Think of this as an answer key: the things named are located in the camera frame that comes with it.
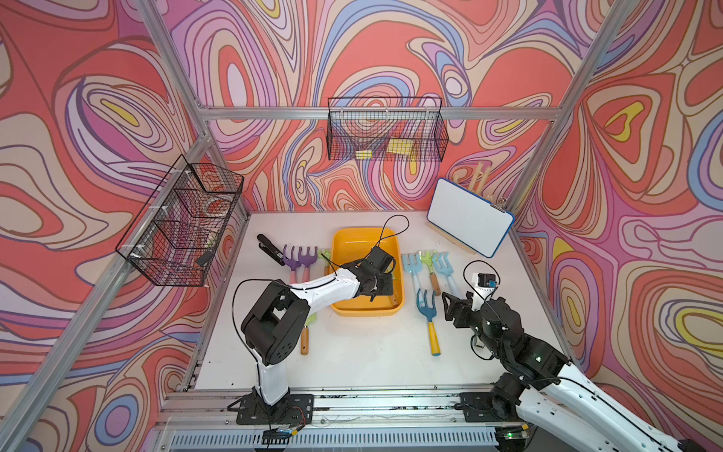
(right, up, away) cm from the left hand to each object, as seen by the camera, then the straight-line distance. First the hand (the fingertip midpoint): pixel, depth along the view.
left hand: (391, 287), depth 91 cm
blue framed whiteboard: (+29, +21, -1) cm, 36 cm away
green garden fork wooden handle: (-27, -14, -5) cm, 31 cm away
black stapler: (-46, +13, +14) cm, 50 cm away
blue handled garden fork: (+9, +6, +11) cm, 15 cm away
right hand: (+16, -1, -15) cm, 22 cm away
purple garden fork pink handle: (-35, +7, +11) cm, 38 cm away
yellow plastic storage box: (-14, +13, +17) cm, 26 cm away
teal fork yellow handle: (+12, -8, -2) cm, 15 cm away
